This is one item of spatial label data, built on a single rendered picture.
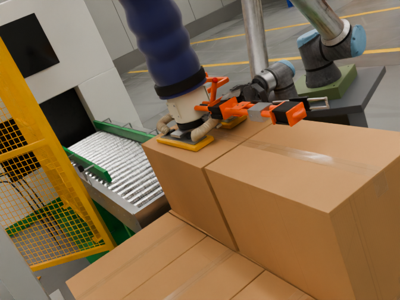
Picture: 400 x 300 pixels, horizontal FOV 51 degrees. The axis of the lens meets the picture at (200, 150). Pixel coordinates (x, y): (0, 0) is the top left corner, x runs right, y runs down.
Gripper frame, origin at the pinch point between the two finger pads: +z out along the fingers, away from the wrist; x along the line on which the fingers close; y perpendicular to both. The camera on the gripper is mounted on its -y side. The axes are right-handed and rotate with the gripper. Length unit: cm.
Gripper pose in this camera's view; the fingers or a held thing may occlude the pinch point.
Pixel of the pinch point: (227, 108)
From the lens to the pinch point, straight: 163.3
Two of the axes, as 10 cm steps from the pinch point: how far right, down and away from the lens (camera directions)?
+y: -5.4, -1.2, 8.3
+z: -7.6, 5.0, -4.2
